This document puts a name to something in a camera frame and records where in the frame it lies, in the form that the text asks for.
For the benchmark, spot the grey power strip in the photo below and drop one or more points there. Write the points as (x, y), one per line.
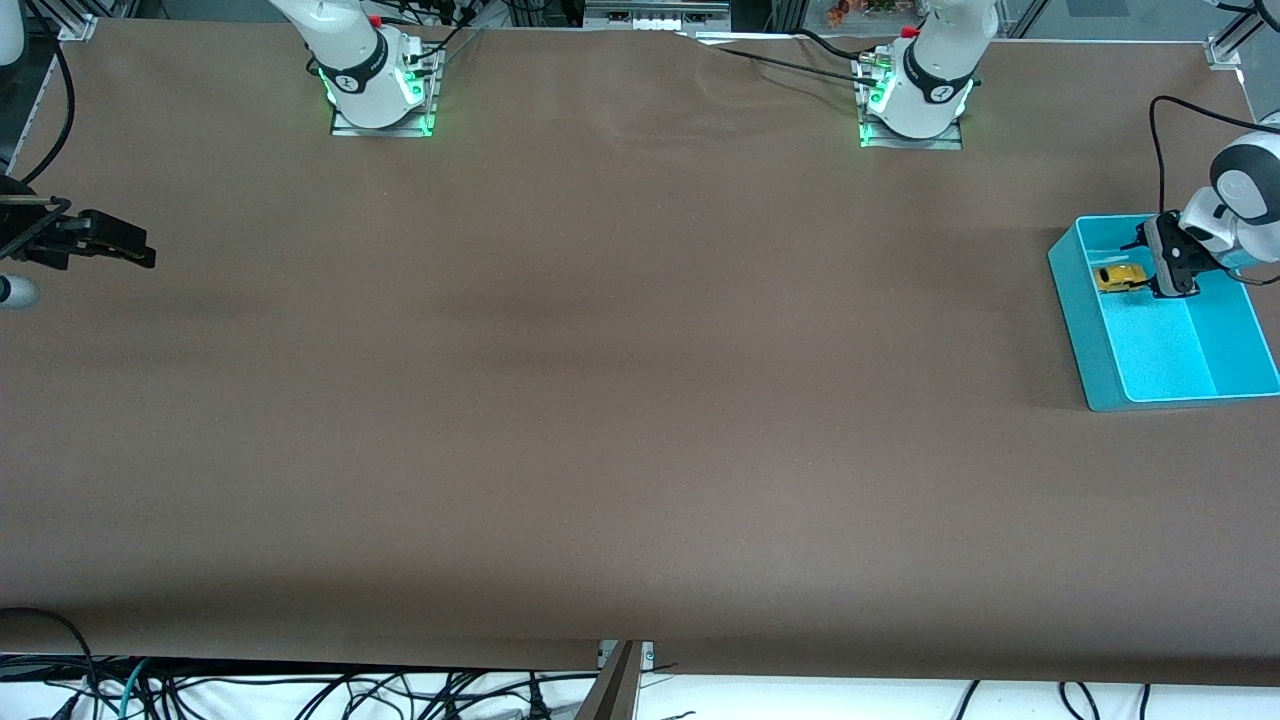
(655, 18)

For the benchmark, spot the cyan plastic bin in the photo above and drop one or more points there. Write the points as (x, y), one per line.
(1160, 340)

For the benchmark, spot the yellow toy beetle car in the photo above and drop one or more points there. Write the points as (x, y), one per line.
(1118, 278)

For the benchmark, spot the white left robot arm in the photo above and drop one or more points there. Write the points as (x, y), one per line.
(1262, 235)

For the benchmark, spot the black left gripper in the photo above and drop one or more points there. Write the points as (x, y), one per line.
(1172, 260)

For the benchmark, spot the metal table bracket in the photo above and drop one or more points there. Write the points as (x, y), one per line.
(625, 655)

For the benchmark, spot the aluminium frame profile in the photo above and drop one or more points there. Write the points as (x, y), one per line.
(75, 25)
(1235, 35)

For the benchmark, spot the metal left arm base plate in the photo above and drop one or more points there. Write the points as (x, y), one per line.
(910, 143)

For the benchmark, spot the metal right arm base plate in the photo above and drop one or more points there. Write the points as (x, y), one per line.
(383, 127)

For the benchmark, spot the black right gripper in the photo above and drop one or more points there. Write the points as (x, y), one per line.
(52, 241)

